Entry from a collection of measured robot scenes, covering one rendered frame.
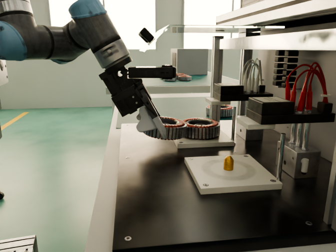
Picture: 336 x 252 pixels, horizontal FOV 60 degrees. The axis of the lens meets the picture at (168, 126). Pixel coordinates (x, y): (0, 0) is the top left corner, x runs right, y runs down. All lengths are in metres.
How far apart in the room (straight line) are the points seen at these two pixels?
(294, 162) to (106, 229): 0.37
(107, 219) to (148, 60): 4.83
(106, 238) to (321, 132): 0.54
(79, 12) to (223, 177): 0.46
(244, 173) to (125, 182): 0.23
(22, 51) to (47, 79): 4.77
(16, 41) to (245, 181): 0.51
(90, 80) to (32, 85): 0.97
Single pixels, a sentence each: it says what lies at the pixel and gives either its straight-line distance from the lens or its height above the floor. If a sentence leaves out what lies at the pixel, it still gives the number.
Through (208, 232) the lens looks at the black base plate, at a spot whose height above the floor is 0.77.
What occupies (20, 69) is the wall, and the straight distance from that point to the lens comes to 5.54.
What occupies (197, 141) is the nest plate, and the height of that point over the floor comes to 0.78.
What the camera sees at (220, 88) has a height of 0.91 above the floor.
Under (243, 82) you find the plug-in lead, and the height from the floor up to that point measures 0.92.
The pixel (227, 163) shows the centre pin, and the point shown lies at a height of 0.80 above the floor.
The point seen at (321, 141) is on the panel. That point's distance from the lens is 0.77.
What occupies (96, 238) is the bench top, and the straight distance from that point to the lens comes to 0.47.
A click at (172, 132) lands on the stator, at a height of 0.82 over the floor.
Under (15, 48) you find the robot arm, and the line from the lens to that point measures 0.66.
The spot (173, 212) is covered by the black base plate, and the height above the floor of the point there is 0.77.
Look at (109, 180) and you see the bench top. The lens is 0.63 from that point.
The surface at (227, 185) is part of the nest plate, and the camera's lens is 0.53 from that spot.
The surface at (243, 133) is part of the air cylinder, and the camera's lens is 0.83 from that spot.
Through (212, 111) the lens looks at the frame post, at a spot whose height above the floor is 0.81.
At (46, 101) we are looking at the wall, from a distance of 5.50.
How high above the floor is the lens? 1.02
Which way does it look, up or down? 15 degrees down
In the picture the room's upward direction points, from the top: straight up
